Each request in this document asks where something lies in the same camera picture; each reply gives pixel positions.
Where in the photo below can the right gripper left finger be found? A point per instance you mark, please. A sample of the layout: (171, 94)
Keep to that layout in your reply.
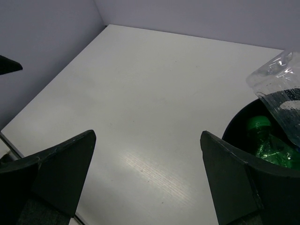
(45, 188)

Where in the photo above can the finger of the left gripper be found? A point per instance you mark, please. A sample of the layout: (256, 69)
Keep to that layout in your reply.
(8, 66)

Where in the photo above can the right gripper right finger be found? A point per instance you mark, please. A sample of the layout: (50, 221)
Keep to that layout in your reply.
(242, 184)

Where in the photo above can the green plastic bottle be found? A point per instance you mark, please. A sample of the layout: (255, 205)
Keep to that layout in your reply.
(268, 147)

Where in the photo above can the clear bottle blue label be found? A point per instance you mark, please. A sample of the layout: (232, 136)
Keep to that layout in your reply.
(277, 85)

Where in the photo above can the black plastic bin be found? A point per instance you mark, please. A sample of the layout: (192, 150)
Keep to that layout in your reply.
(236, 132)

